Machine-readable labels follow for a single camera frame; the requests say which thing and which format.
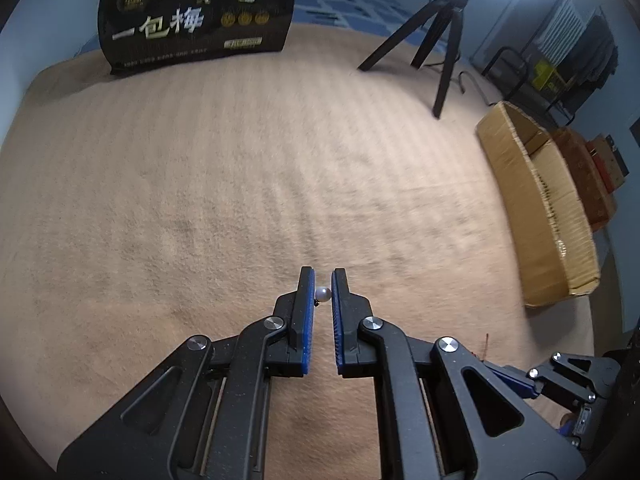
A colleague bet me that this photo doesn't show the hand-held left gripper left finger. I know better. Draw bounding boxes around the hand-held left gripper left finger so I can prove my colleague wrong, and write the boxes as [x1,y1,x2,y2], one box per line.
[57,266,317,480]

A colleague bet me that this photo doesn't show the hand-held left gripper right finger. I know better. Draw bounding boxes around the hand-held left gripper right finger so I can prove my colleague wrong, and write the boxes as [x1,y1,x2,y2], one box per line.
[330,267,587,480]

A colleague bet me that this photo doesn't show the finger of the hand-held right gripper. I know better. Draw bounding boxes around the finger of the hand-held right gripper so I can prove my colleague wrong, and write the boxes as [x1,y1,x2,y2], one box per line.
[527,352,621,404]
[482,360,539,401]

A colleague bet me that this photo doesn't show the cardboard box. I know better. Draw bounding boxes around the cardboard box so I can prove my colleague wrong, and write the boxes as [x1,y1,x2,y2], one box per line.
[475,101,601,310]

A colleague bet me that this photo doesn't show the orange cloth covered chest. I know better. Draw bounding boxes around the orange cloth covered chest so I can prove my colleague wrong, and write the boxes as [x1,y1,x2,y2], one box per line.
[552,127,619,234]

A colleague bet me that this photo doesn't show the black tripod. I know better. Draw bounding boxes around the black tripod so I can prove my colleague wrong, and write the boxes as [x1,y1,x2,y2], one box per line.
[357,0,476,120]

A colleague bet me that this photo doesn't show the dark hanging clothes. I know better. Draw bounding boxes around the dark hanging clothes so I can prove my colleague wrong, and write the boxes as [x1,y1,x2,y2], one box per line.
[577,12,622,93]

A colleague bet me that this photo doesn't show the black printed bag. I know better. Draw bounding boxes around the black printed bag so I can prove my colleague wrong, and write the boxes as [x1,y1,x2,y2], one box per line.
[96,0,299,77]

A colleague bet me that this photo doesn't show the white knitted cloth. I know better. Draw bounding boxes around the white knitted cloth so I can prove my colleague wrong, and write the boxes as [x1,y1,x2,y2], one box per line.
[536,0,577,62]

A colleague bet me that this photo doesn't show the black power cable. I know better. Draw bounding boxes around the black power cable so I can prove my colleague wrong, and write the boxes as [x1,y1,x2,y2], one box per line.
[449,62,495,109]

